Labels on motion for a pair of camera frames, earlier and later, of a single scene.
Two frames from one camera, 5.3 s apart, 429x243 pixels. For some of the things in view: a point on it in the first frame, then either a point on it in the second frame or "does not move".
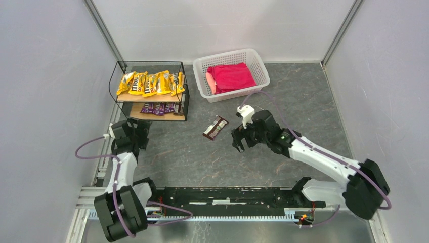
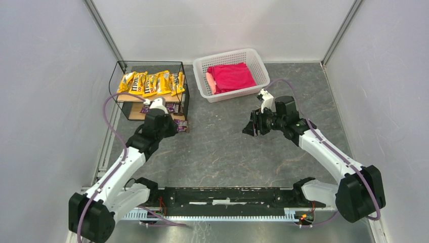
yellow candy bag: x=124 y=84 does not move
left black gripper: x=141 y=130 to x=170 y=123
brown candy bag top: x=214 y=128 to x=181 y=123
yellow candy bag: x=163 y=83 does not move
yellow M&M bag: x=150 y=84 does not move
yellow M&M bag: x=137 y=83 does not move
